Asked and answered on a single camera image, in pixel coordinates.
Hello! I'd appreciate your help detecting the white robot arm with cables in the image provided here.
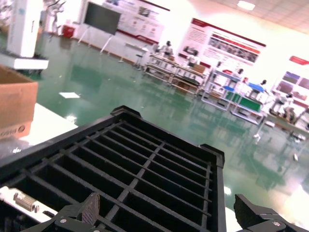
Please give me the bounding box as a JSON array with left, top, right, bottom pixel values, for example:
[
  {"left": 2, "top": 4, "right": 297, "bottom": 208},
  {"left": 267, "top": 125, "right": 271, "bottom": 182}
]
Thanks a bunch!
[{"left": 43, "top": 0, "right": 67, "bottom": 36}]

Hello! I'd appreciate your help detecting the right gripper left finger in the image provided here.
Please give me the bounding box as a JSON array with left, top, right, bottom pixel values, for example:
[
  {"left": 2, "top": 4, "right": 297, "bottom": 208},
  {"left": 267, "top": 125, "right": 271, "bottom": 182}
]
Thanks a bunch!
[{"left": 28, "top": 192, "right": 107, "bottom": 232}]

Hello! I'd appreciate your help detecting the black slotted container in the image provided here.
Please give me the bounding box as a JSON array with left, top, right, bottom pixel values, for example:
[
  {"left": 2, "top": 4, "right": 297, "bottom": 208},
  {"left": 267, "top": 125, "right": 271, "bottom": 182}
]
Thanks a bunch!
[{"left": 0, "top": 105, "right": 227, "bottom": 232}]

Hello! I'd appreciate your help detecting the white shelf frame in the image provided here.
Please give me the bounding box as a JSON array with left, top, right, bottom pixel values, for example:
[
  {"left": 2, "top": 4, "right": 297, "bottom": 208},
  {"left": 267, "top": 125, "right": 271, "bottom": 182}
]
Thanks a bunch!
[
  {"left": 200, "top": 67, "right": 242, "bottom": 112},
  {"left": 230, "top": 81, "right": 265, "bottom": 126}
]

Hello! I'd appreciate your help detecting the white cabinet on base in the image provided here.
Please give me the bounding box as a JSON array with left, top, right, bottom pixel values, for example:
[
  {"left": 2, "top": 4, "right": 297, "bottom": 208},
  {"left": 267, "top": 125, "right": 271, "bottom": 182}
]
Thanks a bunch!
[{"left": 0, "top": 0, "right": 50, "bottom": 72}]

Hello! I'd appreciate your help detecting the red floor box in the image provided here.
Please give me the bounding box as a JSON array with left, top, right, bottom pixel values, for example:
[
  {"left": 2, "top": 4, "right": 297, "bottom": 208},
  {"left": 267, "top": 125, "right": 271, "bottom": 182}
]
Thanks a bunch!
[{"left": 62, "top": 24, "right": 75, "bottom": 39}]

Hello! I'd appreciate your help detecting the wide blue bin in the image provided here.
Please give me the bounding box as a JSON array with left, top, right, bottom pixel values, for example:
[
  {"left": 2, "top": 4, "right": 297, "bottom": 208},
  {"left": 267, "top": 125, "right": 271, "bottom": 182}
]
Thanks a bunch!
[{"left": 248, "top": 82, "right": 263, "bottom": 92}]

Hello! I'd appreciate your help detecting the green panel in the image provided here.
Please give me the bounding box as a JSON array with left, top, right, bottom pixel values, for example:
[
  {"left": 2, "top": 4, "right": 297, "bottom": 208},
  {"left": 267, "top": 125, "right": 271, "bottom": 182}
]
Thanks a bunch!
[{"left": 225, "top": 93, "right": 263, "bottom": 112}]

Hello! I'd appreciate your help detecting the long white table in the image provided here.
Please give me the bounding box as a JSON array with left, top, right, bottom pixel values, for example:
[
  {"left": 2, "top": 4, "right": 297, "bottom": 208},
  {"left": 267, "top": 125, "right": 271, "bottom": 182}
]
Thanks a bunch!
[{"left": 254, "top": 113, "right": 309, "bottom": 144}]

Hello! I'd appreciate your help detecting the small white table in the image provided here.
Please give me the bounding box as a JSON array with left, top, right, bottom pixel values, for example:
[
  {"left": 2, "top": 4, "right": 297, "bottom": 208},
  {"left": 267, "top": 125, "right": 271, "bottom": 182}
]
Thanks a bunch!
[{"left": 118, "top": 42, "right": 149, "bottom": 64}]

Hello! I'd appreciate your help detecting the ceiling light panel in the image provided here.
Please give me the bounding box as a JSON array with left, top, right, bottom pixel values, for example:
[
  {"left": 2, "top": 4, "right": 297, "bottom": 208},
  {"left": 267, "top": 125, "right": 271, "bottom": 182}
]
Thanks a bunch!
[{"left": 236, "top": 0, "right": 256, "bottom": 11}]

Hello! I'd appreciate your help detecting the graphics card with silver bracket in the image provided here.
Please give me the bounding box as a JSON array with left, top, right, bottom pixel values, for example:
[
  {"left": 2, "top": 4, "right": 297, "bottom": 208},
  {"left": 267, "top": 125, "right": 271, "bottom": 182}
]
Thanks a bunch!
[{"left": 0, "top": 185, "right": 60, "bottom": 224}]

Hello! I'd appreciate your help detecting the white paper sheet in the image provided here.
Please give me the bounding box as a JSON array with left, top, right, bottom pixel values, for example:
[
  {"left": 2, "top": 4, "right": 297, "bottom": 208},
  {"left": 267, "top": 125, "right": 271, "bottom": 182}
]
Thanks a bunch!
[{"left": 58, "top": 91, "right": 81, "bottom": 99}]

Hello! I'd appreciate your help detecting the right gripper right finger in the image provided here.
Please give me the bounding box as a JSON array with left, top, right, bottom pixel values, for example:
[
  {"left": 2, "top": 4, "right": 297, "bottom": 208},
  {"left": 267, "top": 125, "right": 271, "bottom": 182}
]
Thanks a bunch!
[{"left": 233, "top": 194, "right": 309, "bottom": 232}]

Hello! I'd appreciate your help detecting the metal workbench rack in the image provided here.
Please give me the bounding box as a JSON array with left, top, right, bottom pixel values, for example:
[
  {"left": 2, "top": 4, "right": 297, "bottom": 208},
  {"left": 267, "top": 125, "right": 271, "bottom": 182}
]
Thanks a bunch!
[
  {"left": 171, "top": 64, "right": 207, "bottom": 95},
  {"left": 144, "top": 54, "right": 178, "bottom": 84}
]

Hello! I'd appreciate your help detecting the black display on stand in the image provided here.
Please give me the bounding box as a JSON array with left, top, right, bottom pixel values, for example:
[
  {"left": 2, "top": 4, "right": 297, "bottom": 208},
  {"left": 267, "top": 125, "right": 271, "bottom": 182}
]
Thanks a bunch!
[{"left": 77, "top": 1, "right": 121, "bottom": 54}]

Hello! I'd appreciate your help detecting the red bordered wall poster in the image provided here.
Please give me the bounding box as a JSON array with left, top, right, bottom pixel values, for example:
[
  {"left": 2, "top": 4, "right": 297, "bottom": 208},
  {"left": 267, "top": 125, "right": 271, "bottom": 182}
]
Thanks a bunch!
[
  {"left": 271, "top": 55, "right": 309, "bottom": 108},
  {"left": 103, "top": 0, "right": 171, "bottom": 45},
  {"left": 178, "top": 18, "right": 267, "bottom": 71}
]

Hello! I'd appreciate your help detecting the black stool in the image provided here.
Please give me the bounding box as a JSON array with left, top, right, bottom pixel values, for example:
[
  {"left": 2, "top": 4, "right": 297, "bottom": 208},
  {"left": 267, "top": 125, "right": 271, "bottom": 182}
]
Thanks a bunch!
[{"left": 134, "top": 53, "right": 144, "bottom": 71}]

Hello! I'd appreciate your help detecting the brown cardboard box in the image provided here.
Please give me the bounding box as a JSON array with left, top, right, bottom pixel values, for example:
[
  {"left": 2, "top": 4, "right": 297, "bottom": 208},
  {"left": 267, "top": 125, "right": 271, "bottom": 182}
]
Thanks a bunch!
[{"left": 0, "top": 64, "right": 39, "bottom": 141}]

